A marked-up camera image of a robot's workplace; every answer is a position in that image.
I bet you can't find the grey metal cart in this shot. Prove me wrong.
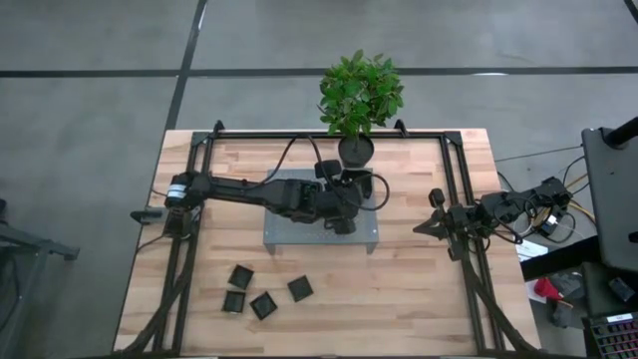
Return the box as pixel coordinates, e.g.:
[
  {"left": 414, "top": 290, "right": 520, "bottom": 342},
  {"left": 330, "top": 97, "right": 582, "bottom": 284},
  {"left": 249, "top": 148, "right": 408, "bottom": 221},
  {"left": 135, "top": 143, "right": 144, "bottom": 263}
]
[{"left": 581, "top": 127, "right": 638, "bottom": 273}]

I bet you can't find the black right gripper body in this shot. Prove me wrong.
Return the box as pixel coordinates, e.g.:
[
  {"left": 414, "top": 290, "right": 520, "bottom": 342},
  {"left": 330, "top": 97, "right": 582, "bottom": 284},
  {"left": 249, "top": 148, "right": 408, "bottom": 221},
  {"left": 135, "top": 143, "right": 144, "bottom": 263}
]
[{"left": 429, "top": 187, "right": 482, "bottom": 262}]

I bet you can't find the grey perforated metal shelf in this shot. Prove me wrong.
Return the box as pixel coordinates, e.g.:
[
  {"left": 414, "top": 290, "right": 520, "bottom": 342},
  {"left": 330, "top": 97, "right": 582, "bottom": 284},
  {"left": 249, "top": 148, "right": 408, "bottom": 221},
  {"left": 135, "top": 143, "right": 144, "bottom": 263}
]
[{"left": 262, "top": 168, "right": 380, "bottom": 256}]

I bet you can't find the black power supply box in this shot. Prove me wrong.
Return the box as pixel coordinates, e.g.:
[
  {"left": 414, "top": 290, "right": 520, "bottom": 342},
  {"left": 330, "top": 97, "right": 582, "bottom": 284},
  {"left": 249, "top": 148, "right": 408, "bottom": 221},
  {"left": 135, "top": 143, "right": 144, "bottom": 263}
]
[{"left": 539, "top": 212, "right": 560, "bottom": 236}]

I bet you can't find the small black square plate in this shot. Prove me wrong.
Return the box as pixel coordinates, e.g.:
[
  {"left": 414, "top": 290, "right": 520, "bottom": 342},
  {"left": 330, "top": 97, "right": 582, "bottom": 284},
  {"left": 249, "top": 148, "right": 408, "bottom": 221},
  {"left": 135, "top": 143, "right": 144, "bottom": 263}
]
[
  {"left": 220, "top": 289, "right": 247, "bottom": 315},
  {"left": 286, "top": 274, "right": 315, "bottom": 303},
  {"left": 226, "top": 263, "right": 256, "bottom": 291},
  {"left": 248, "top": 290, "right": 279, "bottom": 321}
]

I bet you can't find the black desk mat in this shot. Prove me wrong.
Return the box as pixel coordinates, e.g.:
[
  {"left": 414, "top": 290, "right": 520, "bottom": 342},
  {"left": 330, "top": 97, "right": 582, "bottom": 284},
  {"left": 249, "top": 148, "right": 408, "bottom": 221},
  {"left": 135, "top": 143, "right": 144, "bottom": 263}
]
[{"left": 580, "top": 261, "right": 638, "bottom": 320}]

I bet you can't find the dark grey crumpled bag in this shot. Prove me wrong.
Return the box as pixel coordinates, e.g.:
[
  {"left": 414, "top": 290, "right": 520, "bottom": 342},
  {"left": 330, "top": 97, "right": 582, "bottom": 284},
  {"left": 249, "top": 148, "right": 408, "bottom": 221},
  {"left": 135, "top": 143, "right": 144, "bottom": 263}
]
[{"left": 547, "top": 271, "right": 584, "bottom": 330}]

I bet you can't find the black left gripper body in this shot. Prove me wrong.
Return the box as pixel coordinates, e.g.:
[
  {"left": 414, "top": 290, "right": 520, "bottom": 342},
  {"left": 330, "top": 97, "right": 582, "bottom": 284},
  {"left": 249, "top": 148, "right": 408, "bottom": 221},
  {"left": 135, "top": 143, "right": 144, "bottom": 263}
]
[{"left": 314, "top": 159, "right": 358, "bottom": 236}]

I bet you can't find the black side desk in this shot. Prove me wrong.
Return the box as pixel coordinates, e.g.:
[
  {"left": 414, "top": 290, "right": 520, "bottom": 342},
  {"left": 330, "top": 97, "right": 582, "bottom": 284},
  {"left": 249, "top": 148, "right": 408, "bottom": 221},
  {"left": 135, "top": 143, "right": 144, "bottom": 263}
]
[{"left": 520, "top": 234, "right": 602, "bottom": 281}]

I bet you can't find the green leafy artificial plant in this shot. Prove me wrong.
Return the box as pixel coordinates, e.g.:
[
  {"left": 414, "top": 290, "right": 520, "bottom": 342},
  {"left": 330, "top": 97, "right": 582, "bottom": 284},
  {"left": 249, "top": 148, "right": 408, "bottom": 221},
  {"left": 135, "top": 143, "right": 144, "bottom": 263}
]
[{"left": 317, "top": 48, "right": 406, "bottom": 141}]

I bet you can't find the grey metal table frame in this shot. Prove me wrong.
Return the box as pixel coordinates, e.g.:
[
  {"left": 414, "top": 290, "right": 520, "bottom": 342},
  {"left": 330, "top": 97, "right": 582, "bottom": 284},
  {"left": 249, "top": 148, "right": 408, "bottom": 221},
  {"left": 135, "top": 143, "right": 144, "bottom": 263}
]
[{"left": 0, "top": 197, "right": 81, "bottom": 359}]

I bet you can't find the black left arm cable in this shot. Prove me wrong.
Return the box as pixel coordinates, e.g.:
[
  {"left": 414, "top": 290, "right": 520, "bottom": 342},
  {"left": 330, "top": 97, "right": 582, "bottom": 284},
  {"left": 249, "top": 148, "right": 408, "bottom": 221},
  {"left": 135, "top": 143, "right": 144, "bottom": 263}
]
[{"left": 256, "top": 133, "right": 392, "bottom": 213}]

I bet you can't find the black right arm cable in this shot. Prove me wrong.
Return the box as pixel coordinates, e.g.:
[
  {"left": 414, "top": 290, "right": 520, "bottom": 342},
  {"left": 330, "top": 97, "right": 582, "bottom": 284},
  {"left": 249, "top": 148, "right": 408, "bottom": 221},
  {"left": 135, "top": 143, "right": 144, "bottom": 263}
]
[{"left": 490, "top": 196, "right": 542, "bottom": 246}]

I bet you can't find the thin black power cable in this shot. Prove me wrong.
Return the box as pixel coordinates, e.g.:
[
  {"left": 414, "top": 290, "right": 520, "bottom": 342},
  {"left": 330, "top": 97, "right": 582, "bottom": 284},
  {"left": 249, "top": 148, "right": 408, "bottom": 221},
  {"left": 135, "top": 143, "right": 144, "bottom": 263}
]
[{"left": 135, "top": 232, "right": 168, "bottom": 251}]

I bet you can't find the backlit computer keyboard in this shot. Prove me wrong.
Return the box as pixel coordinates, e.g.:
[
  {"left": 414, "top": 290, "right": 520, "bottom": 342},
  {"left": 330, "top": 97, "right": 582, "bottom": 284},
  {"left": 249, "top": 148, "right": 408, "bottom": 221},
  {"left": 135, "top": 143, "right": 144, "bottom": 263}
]
[{"left": 581, "top": 311, "right": 638, "bottom": 359}]

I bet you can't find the black cart pole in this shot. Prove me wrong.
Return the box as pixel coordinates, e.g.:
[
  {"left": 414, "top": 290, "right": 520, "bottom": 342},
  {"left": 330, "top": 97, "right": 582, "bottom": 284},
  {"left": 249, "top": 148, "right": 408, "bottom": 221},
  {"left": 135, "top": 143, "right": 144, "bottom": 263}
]
[{"left": 600, "top": 116, "right": 638, "bottom": 151}]

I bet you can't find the black aluminium rig frame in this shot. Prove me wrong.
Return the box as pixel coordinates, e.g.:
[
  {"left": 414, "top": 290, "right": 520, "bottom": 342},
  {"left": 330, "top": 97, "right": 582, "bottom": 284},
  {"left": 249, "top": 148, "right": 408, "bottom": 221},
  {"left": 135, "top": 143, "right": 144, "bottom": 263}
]
[{"left": 112, "top": 119, "right": 537, "bottom": 359}]

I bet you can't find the white paper sheet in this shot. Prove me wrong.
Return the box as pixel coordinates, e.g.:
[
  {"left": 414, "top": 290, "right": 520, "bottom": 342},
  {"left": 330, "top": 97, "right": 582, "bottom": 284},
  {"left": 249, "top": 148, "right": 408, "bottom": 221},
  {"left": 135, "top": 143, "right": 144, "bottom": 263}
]
[{"left": 515, "top": 237, "right": 549, "bottom": 261}]

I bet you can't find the thin grey cable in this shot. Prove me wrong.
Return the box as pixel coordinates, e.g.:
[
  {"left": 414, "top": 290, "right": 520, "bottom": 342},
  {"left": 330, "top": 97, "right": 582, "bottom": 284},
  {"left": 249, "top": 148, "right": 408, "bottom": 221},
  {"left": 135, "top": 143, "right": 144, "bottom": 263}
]
[{"left": 494, "top": 144, "right": 584, "bottom": 164}]

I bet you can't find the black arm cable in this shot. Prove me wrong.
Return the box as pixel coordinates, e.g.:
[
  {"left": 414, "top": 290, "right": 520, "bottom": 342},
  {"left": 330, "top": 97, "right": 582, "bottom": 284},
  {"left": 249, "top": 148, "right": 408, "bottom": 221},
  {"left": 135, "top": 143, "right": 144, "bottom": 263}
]
[
  {"left": 490, "top": 196, "right": 542, "bottom": 246},
  {"left": 256, "top": 133, "right": 392, "bottom": 213}
]

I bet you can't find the black plant pot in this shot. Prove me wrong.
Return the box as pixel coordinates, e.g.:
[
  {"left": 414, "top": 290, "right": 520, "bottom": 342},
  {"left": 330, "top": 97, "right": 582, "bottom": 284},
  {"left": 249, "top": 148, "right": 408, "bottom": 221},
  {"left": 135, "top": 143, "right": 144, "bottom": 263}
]
[{"left": 337, "top": 133, "right": 376, "bottom": 169}]

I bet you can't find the red object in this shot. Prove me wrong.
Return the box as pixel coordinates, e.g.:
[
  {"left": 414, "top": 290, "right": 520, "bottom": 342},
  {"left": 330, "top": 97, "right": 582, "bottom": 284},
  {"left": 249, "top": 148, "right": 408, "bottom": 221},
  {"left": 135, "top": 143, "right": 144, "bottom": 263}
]
[{"left": 532, "top": 276, "right": 564, "bottom": 303}]

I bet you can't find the small black device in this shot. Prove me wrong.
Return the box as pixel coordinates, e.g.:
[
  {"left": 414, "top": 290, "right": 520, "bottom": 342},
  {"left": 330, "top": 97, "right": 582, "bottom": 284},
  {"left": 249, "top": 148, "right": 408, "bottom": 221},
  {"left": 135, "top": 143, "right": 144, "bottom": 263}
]
[{"left": 608, "top": 276, "right": 637, "bottom": 303}]

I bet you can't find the yellow cable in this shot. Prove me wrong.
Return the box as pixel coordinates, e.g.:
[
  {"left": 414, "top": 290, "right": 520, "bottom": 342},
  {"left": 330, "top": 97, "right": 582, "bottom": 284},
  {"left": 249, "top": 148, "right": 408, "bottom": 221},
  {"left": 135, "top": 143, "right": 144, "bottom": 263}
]
[{"left": 562, "top": 172, "right": 597, "bottom": 225}]

